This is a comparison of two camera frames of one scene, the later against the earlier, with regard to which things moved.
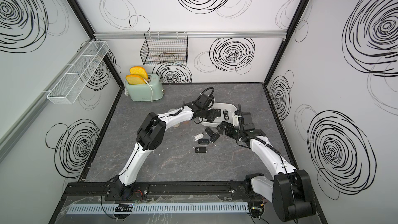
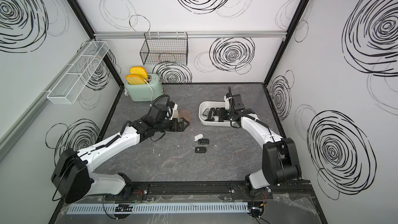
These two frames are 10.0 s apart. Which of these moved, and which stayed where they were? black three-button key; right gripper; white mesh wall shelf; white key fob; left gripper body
Moved: right gripper; left gripper body
Stayed: white key fob; white mesh wall shelf; black three-button key
